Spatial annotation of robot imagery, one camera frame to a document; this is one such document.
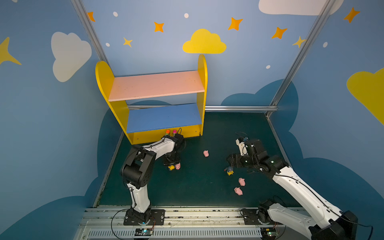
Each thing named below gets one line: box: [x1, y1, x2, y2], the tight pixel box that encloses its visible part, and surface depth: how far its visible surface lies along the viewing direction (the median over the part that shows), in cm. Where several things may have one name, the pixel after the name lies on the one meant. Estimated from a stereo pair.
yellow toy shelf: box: [95, 54, 208, 145], surface depth 96 cm
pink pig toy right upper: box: [238, 177, 246, 186], surface depth 87 cm
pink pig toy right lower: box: [234, 187, 243, 196], surface depth 84 cm
